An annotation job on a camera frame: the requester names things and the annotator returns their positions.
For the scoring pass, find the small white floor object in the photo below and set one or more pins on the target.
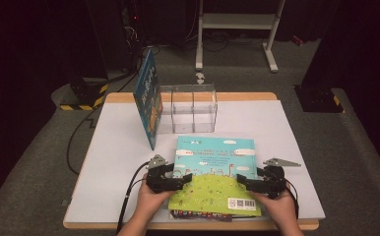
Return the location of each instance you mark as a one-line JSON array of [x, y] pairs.
[[200, 78]]

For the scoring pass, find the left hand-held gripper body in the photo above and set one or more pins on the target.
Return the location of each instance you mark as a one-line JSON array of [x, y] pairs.
[[158, 182]]

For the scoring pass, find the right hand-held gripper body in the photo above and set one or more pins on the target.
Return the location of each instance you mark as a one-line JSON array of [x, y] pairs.
[[273, 182]]

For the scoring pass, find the dark blue picture book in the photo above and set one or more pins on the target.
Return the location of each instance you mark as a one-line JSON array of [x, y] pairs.
[[148, 98]]

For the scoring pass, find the person's left hand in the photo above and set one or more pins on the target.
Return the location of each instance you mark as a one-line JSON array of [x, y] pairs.
[[152, 203]]

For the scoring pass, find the black yellow striped stand base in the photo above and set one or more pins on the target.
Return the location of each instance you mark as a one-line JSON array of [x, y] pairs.
[[84, 95], [319, 100]]

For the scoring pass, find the person's right hand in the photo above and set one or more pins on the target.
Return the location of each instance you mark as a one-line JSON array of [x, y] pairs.
[[278, 209]]

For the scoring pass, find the small red floor object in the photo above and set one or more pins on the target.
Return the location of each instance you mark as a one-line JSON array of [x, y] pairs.
[[297, 40]]

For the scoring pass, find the clear acrylic book rack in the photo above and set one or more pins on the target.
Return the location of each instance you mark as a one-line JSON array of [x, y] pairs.
[[194, 111]]

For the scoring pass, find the white table mat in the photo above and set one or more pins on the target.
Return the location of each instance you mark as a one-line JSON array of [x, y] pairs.
[[112, 164]]

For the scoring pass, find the white metal stand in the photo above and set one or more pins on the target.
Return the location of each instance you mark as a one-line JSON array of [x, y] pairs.
[[239, 21]]

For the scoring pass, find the dark equipment tower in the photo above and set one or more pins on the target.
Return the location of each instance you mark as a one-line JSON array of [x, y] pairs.
[[132, 29]]

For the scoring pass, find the light blue green picture book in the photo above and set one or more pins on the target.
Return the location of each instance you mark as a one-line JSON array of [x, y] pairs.
[[211, 157]]

